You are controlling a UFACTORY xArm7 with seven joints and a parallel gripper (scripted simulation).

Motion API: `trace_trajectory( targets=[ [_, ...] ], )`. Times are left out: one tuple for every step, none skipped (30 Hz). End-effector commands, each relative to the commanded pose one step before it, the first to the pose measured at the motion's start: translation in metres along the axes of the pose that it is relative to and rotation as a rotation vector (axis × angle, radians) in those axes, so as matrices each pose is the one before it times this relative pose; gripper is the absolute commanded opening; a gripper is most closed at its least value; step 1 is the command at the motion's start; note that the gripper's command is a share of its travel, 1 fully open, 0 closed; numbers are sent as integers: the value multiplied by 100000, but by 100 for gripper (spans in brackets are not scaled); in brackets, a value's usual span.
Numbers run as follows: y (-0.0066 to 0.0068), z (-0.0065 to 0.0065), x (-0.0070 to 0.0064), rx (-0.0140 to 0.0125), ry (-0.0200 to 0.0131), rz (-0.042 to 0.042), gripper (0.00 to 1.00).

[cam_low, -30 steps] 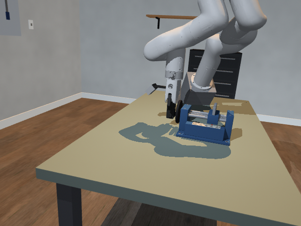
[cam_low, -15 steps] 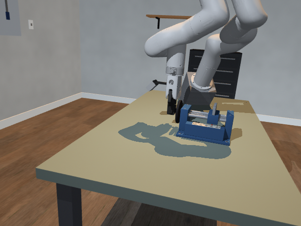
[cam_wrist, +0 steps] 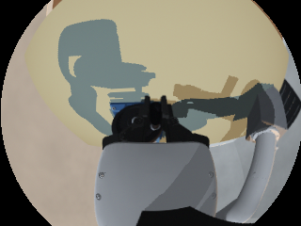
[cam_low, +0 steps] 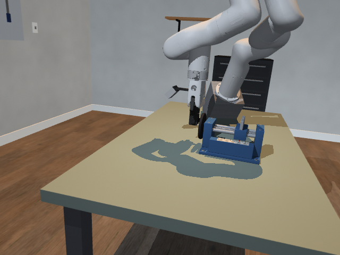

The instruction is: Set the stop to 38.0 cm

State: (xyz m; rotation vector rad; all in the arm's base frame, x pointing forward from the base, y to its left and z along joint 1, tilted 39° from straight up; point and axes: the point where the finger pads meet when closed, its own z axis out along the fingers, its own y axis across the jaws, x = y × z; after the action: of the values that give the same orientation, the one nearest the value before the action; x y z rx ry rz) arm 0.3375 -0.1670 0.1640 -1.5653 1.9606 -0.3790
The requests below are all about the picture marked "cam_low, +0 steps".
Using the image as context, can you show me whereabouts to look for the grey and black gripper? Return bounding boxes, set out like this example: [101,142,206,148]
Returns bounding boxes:
[188,78,208,126]

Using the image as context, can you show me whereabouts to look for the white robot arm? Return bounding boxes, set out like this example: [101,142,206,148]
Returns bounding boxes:
[163,0,304,102]

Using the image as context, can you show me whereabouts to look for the blue bench vise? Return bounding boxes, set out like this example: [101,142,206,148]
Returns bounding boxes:
[198,113,264,165]

